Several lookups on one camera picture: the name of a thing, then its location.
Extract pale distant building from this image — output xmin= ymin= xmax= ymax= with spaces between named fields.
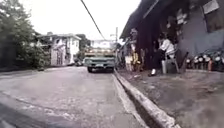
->
xmin=89 ymin=39 xmax=116 ymax=50

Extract pole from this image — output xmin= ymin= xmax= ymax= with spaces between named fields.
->
xmin=115 ymin=27 xmax=119 ymax=51

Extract row of trees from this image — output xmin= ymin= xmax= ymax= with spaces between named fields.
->
xmin=0 ymin=0 xmax=51 ymax=72

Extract white house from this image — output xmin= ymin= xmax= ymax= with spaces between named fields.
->
xmin=35 ymin=32 xmax=82 ymax=67

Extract overhead wires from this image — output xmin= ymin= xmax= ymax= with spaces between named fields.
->
xmin=79 ymin=0 xmax=107 ymax=42

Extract person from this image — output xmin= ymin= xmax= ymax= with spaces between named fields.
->
xmin=147 ymin=32 xmax=176 ymax=77

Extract row of bottles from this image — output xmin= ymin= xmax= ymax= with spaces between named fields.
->
xmin=185 ymin=49 xmax=224 ymax=72

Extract pale plastic chair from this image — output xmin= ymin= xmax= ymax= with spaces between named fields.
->
xmin=161 ymin=49 xmax=181 ymax=75

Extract dark roadside shop building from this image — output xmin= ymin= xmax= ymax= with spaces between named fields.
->
xmin=115 ymin=0 xmax=224 ymax=73

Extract green truck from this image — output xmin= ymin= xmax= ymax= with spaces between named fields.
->
xmin=83 ymin=47 xmax=117 ymax=74

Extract concrete kerb with gutter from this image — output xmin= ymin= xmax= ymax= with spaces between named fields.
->
xmin=112 ymin=69 xmax=181 ymax=128

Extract grey concrete pavement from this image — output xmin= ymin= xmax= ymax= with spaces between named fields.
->
xmin=116 ymin=68 xmax=224 ymax=128

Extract grey concrete road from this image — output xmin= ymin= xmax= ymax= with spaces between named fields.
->
xmin=0 ymin=65 xmax=149 ymax=128

